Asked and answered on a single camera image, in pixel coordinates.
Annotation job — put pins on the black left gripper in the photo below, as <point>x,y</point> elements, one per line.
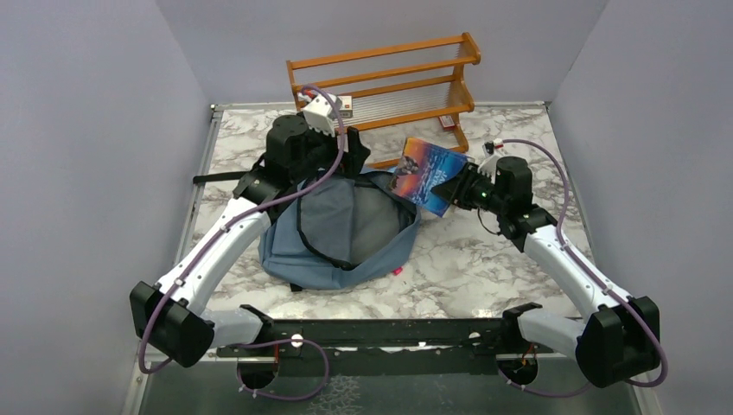
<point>357,154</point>

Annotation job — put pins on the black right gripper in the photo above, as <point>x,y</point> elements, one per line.
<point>455,191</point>

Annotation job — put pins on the blue Jane Eyre book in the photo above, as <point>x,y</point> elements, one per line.
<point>421,167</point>

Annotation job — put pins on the blue student backpack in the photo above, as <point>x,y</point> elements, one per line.
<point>345,232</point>

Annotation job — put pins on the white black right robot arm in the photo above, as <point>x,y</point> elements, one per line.
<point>618,336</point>

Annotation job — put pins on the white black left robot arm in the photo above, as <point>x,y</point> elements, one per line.
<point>171,315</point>

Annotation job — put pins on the white grey box on shelf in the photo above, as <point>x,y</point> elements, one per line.
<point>346,106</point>

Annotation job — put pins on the small red card box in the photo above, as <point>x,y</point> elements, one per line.
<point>447,122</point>

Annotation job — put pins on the orange wooden shelf rack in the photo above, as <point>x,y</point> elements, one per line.
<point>398,91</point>

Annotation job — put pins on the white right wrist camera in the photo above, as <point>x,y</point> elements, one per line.
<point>493,152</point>

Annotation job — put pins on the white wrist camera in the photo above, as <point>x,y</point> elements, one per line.
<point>320,115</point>
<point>493,152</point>

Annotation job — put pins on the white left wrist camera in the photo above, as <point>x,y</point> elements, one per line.
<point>320,115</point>

